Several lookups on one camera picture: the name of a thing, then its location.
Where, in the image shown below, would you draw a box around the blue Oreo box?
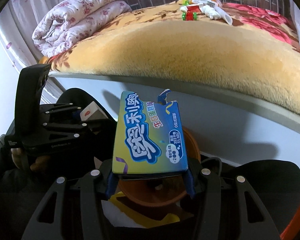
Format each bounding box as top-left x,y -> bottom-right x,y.
112,89 -> 188,178

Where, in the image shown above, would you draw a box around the orange plastic trash bin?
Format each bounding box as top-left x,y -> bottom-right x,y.
114,126 -> 200,207

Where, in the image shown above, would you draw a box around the yellow paper trash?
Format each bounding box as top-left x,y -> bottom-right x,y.
102,192 -> 180,229

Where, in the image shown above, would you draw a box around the person's left hand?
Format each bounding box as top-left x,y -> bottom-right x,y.
11,148 -> 48,171

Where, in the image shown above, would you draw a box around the white curtain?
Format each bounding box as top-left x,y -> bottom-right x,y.
0,0 -> 63,71

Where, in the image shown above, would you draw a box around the folded white floral quilt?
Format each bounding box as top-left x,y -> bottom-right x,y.
32,0 -> 131,57

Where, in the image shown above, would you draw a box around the yellow floral fleece blanket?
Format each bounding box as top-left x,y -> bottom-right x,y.
41,1 -> 300,115

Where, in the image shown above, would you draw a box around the red green bottle caps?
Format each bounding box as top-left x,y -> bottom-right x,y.
180,0 -> 200,21

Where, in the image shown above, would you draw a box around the white bed frame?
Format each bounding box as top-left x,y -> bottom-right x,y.
51,72 -> 300,167

